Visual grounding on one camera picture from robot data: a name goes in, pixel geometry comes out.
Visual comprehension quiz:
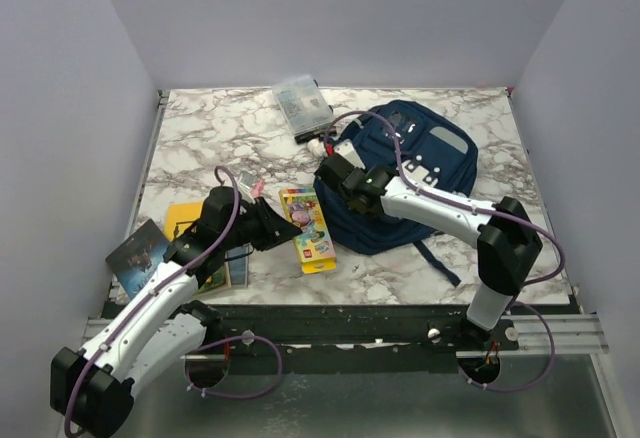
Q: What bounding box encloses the blue landscape book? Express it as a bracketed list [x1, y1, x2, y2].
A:
[226, 245, 251, 288]

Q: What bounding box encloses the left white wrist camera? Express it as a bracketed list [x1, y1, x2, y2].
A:
[236, 172, 259, 195]

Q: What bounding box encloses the colourful crayon box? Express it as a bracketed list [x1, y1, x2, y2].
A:
[279, 188, 337, 274]

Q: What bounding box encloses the yellow notebook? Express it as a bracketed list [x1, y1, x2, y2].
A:
[164, 202, 202, 241]

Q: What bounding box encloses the green yellow book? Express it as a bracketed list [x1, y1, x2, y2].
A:
[194, 262, 231, 298]

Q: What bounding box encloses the black metal base rail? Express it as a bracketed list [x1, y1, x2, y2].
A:
[99, 302, 551, 377]

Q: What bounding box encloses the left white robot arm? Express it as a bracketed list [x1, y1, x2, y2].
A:
[49, 186, 301, 437]

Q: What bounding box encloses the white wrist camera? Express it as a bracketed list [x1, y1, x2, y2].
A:
[236, 172, 259, 195]
[327, 139, 366, 169]

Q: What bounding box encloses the navy blue student backpack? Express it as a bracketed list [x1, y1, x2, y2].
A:
[314, 100, 478, 286]

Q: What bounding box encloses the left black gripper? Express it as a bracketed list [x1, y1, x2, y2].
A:
[222, 196, 303, 251]

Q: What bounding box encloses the clear plastic pencil case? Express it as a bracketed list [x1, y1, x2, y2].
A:
[271, 75, 334, 144]

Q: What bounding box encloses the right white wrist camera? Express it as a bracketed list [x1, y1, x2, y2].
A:
[327, 139, 366, 169]

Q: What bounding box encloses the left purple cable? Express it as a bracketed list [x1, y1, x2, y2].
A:
[64, 165, 284, 434]

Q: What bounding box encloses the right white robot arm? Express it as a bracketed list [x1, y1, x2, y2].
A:
[315, 153, 542, 350]

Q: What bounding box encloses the dark fantasy book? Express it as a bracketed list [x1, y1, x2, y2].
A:
[105, 219, 169, 299]

